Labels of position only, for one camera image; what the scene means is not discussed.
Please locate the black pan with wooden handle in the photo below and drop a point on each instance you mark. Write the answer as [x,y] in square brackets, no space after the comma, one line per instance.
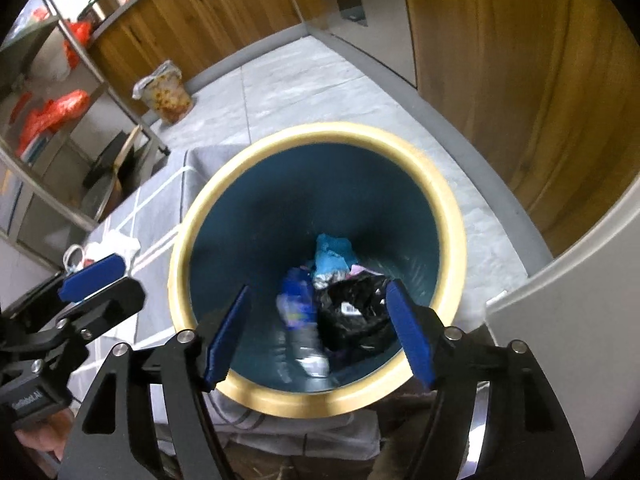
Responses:
[115,164]

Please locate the red plastic bag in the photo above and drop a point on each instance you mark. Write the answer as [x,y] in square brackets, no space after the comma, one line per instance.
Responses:
[53,115]

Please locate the light blue face mask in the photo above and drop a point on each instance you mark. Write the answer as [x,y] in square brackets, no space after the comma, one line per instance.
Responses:
[74,259]

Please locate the white crumpled tissue paper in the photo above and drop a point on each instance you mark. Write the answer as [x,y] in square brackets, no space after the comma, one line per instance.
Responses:
[113,243]

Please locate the stainless steel shelf rack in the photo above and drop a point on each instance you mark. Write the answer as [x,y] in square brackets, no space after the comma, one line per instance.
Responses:
[42,184]

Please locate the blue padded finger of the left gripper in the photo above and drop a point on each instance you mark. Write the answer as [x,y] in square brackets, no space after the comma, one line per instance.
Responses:
[80,285]

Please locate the black plastic bag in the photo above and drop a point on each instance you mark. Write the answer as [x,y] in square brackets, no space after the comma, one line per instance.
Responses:
[352,317]

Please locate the yellow rimmed blue trash bin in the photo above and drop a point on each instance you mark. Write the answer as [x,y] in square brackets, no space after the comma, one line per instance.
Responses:
[320,269]

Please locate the wooden kitchen cabinets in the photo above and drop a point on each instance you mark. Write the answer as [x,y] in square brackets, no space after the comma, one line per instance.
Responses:
[547,91]

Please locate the patterned small waste bin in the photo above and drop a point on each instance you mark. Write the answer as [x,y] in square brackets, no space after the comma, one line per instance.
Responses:
[164,93]

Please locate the person's left hand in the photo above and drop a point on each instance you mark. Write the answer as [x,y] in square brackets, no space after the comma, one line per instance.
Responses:
[49,435]

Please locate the grey checked cloth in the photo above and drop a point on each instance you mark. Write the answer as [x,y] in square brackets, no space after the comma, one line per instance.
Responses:
[210,309]

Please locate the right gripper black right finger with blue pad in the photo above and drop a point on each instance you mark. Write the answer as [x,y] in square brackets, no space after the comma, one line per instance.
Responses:
[495,414]

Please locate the stainless steel oven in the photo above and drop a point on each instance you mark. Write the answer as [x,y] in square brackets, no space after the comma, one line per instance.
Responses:
[378,28]

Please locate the purple spray bottle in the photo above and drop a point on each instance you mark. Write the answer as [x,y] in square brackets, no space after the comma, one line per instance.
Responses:
[295,304]

